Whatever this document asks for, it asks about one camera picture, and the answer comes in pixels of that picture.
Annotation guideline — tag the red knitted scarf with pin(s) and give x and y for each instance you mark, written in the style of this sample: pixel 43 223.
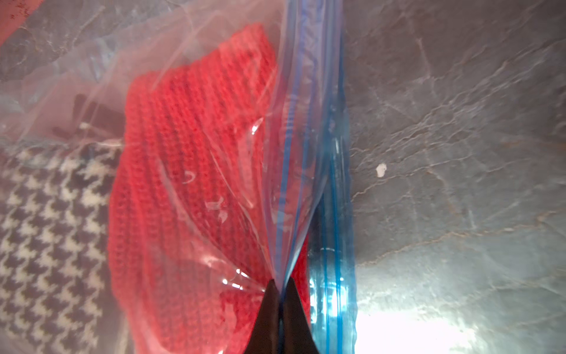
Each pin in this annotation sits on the red knitted scarf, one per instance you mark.
pixel 211 201

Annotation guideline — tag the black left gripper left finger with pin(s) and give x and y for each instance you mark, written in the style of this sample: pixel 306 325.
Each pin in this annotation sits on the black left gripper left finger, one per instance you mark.
pixel 264 338

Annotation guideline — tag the black white houndstooth scarf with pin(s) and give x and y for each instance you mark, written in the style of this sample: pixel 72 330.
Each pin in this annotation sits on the black white houndstooth scarf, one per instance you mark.
pixel 55 282

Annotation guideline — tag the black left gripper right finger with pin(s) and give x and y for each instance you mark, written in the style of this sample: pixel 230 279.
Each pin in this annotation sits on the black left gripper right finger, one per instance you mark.
pixel 295 331

